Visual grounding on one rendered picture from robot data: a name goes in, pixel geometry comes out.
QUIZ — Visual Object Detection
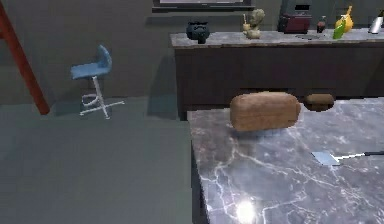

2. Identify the brown bread loaf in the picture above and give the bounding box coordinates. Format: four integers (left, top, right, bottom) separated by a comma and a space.
229, 91, 302, 132

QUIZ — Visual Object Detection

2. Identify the black kettle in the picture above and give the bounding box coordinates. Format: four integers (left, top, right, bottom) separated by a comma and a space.
185, 20, 211, 45

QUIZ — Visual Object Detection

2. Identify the dark kitchen counter cabinet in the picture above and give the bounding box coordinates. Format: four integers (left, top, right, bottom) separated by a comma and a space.
169, 28, 384, 121

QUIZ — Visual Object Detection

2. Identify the small tan cup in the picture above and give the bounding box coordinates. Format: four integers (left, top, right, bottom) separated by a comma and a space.
242, 13, 252, 33

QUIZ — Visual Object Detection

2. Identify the blue swivel stool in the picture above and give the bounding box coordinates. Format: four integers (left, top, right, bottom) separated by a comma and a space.
70, 44, 126, 120

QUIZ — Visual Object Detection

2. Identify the tan bust statue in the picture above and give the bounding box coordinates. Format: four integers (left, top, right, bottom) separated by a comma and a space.
245, 8, 266, 40

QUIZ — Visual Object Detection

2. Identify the marble kitchen island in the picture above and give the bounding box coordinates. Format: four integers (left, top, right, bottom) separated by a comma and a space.
186, 97, 384, 224

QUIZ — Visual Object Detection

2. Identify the small brown potato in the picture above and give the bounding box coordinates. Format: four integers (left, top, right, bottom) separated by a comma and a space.
303, 93, 335, 112

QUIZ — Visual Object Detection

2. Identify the dark red toaster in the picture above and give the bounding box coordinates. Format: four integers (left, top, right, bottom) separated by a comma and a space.
277, 12, 313, 35

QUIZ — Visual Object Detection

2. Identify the dark glass bottle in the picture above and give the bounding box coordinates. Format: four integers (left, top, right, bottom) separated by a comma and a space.
316, 15, 328, 34

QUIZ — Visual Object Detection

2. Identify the green bottle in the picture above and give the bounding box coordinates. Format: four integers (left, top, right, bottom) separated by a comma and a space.
332, 22, 348, 40

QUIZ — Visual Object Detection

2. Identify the red wooden beam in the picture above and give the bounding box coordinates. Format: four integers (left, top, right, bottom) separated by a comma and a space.
0, 2, 51, 116

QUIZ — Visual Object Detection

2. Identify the silver metal bottle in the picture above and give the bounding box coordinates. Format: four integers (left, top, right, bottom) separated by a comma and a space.
368, 9, 384, 35

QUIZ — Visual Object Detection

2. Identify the silver spatula black handle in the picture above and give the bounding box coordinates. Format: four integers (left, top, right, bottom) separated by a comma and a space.
311, 150, 384, 167

